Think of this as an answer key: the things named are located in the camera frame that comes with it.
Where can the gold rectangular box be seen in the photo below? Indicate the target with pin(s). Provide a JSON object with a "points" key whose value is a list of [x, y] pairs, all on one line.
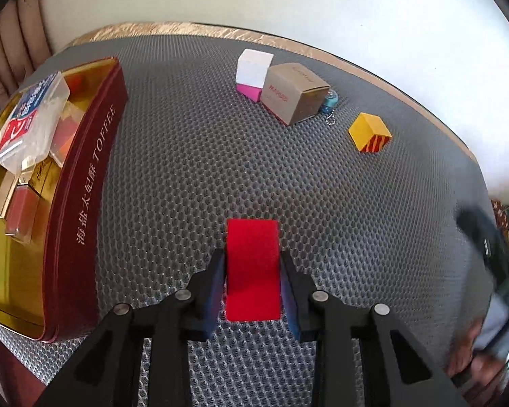
{"points": [[4, 197]]}

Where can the clear plastic case red insert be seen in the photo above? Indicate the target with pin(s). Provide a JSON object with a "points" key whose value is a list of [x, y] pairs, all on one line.
{"points": [[68, 131]]}

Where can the red and gold tin box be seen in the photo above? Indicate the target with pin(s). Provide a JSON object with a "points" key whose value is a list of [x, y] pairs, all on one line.
{"points": [[76, 203]]}

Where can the red rectangular box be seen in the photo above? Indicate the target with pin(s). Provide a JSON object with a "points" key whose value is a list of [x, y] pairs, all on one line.
{"points": [[252, 263]]}

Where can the clear floss pick box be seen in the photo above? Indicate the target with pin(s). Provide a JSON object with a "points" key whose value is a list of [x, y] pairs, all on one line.
{"points": [[29, 114]]}

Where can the person's right hand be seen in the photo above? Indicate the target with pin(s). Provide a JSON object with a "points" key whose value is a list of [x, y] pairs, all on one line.
{"points": [[471, 360]]}

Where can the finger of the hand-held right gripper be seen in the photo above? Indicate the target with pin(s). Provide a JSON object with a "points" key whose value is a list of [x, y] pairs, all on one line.
{"points": [[479, 233]]}

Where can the brown cardboard box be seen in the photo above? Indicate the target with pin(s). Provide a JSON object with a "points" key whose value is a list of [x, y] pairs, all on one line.
{"points": [[292, 93]]}

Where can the white and pink small box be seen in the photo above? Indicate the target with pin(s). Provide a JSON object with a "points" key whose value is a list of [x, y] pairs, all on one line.
{"points": [[254, 68]]}

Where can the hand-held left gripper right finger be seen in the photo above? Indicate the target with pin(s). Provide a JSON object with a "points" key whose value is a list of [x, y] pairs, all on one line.
{"points": [[290, 305]]}

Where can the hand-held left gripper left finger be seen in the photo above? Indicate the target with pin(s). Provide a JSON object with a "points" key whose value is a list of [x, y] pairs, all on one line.
{"points": [[212, 305]]}

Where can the beige patterned curtain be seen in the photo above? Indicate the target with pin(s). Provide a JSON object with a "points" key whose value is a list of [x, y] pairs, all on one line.
{"points": [[12, 51]]}

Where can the yellow striped cube box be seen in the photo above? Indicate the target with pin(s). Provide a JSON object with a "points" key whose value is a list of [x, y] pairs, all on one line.
{"points": [[367, 129]]}

